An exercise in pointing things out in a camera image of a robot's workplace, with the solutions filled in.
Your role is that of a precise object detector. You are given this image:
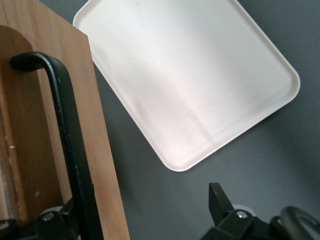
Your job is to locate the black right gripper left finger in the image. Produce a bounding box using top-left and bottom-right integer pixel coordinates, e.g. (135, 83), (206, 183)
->
(36, 196), (79, 240)

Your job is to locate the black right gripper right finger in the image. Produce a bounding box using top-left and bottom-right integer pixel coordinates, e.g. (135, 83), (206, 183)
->
(199, 182), (258, 240)

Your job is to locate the light wooden drawer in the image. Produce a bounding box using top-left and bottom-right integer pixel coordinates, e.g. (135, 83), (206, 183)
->
(0, 0), (131, 240)

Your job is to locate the black metal drawer handle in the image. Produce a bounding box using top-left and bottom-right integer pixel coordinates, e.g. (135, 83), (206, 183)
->
(9, 51), (104, 240)

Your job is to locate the white rectangular tray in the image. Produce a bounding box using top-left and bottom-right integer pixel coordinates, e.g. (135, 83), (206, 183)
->
(72, 0), (301, 173)

